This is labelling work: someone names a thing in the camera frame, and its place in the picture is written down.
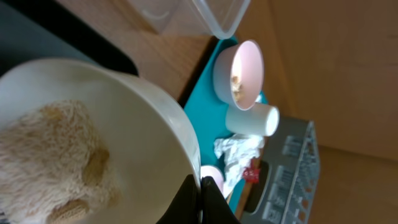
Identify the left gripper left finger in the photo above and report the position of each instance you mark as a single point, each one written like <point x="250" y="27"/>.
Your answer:
<point x="183" y="208"/>

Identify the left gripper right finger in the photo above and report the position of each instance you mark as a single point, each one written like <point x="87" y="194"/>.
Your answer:
<point x="214" y="206"/>

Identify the red snack wrapper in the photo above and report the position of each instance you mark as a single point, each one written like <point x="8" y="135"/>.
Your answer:
<point x="251" y="175"/>

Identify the white napkin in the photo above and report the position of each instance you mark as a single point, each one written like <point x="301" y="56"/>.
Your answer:
<point x="237" y="152"/>

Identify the white bowl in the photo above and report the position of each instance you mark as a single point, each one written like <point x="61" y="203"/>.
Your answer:
<point x="150" y="138"/>

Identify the pink bowl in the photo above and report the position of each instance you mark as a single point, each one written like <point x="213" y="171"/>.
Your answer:
<point x="246" y="61"/>

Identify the grey dishwasher rack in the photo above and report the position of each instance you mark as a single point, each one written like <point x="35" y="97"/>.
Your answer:
<point x="290" y="169"/>

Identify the black food waste tray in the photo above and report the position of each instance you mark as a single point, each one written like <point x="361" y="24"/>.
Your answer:
<point x="62" y="23"/>

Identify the pink round plate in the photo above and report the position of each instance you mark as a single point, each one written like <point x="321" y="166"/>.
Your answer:
<point x="215" y="173"/>

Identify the teal serving tray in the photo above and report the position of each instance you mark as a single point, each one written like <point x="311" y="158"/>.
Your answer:
<point x="206" y="112"/>

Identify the white paper cup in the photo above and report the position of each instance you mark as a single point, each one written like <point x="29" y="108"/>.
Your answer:
<point x="260" y="120"/>

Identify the pile of peanuts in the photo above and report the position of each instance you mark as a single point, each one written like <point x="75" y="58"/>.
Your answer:
<point x="236" y="87"/>

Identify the pile of white rice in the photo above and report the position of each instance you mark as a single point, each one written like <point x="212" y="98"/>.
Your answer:
<point x="55" y="167"/>

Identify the clear plastic bin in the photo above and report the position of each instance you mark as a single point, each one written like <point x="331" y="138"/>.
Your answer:
<point x="219" y="18"/>

